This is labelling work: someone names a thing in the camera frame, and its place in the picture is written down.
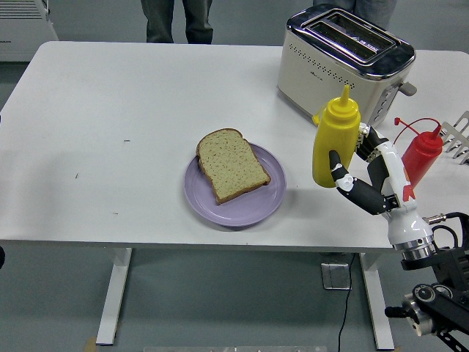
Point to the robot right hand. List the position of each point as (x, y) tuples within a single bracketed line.
[(405, 223)]

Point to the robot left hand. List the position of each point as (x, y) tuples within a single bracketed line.
[(1, 258)]

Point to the yellow squeeze bottle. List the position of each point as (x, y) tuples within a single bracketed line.
[(333, 146)]

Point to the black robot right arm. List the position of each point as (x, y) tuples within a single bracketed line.
[(450, 264)]

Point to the bread slice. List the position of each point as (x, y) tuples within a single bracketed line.
[(231, 168), (199, 162)]

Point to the white table leg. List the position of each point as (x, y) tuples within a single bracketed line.
[(377, 293), (113, 293)]

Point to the red squeeze bottle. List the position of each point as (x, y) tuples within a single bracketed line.
[(425, 150)]

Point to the metal floor socket box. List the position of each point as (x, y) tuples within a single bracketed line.
[(331, 275)]

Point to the silver metal tongs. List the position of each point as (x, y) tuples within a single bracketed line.
[(459, 144)]

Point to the purple plate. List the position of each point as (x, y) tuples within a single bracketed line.
[(249, 205)]

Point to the cream and chrome toaster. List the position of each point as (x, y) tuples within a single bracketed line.
[(322, 73)]

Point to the white appliance with vents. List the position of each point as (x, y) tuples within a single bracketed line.
[(22, 36)]

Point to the person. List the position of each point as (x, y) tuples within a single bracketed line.
[(159, 22)]

